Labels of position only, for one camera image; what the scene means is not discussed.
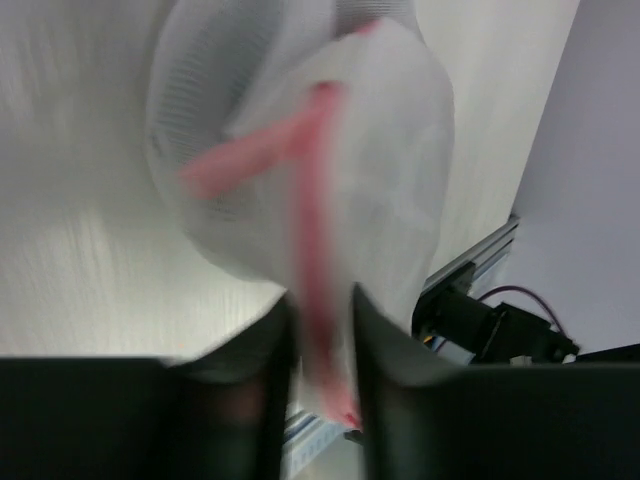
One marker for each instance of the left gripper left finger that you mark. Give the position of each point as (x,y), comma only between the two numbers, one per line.
(221,416)

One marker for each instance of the aluminium mounting rail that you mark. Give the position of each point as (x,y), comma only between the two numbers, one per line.
(307,436)

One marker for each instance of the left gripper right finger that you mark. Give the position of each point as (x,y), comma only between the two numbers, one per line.
(424,417)

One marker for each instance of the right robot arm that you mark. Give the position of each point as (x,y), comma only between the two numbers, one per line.
(494,335)

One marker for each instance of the white mesh laundry bag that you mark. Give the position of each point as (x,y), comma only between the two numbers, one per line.
(306,143)

